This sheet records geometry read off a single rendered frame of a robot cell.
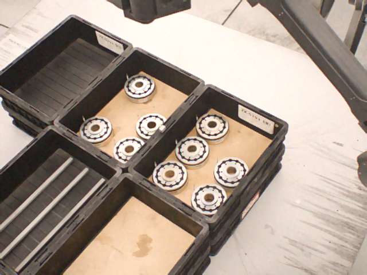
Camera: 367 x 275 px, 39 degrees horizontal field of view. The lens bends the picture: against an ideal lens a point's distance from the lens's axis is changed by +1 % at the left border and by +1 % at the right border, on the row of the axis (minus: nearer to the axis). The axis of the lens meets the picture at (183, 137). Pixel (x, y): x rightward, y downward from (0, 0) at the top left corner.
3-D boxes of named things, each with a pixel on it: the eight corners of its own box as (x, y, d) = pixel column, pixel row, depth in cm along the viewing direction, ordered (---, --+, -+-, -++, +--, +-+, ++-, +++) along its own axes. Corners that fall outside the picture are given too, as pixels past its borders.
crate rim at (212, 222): (207, 86, 166) (207, 81, 164) (290, 129, 154) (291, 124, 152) (126, 174, 148) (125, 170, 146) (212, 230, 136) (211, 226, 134)
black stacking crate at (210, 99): (209, 106, 173) (207, 83, 164) (287, 147, 161) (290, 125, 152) (132, 191, 156) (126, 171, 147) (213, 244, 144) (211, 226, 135)
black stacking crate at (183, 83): (140, 70, 185) (135, 46, 176) (207, 106, 173) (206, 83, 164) (62, 145, 168) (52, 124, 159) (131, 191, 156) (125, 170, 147)
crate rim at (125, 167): (136, 50, 178) (135, 44, 176) (207, 86, 166) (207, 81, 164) (53, 127, 160) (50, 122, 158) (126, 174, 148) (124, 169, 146)
